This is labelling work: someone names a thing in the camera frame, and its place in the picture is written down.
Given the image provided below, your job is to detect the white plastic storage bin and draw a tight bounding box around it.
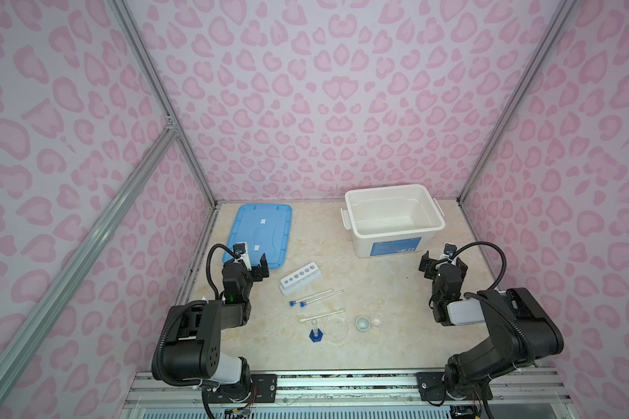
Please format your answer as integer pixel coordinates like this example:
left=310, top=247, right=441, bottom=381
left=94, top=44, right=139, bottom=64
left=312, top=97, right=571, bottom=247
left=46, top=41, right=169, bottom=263
left=341, top=184, right=446, bottom=258

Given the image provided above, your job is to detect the clear petri dish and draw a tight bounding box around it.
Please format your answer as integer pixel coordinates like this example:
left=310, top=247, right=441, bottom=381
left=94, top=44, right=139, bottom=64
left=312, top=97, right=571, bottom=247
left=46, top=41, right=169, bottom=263
left=323, top=314, right=350, bottom=345

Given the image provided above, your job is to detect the white-capped test tube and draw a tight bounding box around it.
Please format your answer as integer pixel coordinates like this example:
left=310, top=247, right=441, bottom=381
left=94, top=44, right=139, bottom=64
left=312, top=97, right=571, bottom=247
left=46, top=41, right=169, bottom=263
left=298, top=309, right=345, bottom=323

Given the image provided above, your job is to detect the blue-capped test tube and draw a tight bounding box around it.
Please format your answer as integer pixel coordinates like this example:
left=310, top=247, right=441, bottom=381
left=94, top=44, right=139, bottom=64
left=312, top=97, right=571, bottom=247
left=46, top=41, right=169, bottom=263
left=299, top=289, right=344, bottom=307
left=289, top=289, right=333, bottom=307

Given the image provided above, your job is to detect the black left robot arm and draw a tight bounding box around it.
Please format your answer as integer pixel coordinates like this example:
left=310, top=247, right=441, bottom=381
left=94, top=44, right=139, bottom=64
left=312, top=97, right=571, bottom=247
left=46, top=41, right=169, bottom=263
left=151, top=256, right=269, bottom=400

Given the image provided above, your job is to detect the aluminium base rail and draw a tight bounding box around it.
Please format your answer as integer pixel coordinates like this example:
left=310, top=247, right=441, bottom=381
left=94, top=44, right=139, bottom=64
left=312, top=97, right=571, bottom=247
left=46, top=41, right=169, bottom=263
left=120, top=368, right=578, bottom=418

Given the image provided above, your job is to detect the aluminium frame strut left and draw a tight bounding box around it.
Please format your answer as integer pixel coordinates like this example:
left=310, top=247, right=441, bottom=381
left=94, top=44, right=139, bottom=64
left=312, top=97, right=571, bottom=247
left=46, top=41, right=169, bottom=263
left=0, top=127, right=178, bottom=407

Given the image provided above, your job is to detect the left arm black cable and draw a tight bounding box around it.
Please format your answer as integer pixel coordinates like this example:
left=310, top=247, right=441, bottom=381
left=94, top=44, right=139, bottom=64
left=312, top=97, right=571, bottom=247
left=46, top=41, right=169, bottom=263
left=205, top=243, right=240, bottom=300

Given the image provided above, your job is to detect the blue plastic bin lid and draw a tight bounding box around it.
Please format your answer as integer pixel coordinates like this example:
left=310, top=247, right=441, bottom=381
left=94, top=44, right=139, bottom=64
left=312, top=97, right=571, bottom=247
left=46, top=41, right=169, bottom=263
left=226, top=204, right=293, bottom=271

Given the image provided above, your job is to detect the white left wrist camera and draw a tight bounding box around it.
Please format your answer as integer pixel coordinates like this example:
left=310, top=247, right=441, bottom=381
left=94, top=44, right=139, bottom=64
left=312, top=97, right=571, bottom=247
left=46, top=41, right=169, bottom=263
left=232, top=242, right=252, bottom=271

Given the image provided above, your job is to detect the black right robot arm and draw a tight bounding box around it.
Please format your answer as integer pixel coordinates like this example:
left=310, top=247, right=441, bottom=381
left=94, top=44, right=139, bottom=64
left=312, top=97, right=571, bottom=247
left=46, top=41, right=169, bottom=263
left=419, top=253, right=564, bottom=407

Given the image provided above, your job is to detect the white test tube rack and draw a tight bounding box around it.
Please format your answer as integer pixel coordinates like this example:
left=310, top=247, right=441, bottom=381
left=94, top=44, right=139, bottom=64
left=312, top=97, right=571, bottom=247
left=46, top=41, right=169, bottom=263
left=280, top=262, right=321, bottom=296

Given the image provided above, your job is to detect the blue-based small cylinder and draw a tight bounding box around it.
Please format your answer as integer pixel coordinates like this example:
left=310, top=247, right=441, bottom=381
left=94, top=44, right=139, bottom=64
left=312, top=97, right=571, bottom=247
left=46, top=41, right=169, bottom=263
left=309, top=319, right=323, bottom=343

